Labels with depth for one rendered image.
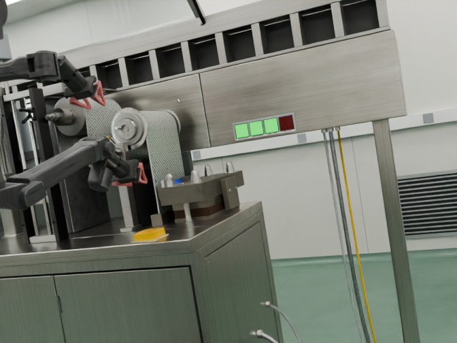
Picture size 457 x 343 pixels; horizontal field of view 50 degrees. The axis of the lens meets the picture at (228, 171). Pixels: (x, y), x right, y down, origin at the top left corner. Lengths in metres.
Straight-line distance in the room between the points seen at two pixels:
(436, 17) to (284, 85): 2.48
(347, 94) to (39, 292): 1.25
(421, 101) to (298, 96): 2.37
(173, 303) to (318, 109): 0.86
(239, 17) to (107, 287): 1.09
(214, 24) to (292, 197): 2.57
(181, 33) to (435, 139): 2.60
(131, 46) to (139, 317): 1.14
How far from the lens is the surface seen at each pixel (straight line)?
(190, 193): 1.61
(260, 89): 1.88
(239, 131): 1.90
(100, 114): 1.93
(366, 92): 1.80
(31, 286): 1.76
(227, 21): 1.96
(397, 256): 2.03
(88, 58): 2.27
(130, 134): 1.72
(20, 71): 1.52
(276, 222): 4.38
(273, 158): 4.30
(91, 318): 1.65
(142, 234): 1.45
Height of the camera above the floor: 1.14
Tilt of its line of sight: 3 degrees down
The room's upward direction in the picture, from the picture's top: 9 degrees counter-clockwise
